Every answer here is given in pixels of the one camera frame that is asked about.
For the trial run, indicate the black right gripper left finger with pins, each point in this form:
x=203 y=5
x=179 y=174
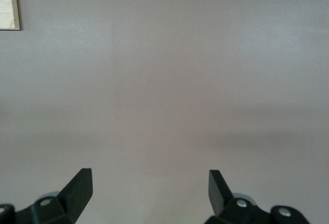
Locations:
x=72 y=201

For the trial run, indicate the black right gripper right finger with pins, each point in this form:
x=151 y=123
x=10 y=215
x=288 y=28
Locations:
x=221 y=201

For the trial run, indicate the wooden cutting board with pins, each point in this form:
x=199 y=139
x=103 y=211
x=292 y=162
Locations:
x=7 y=3

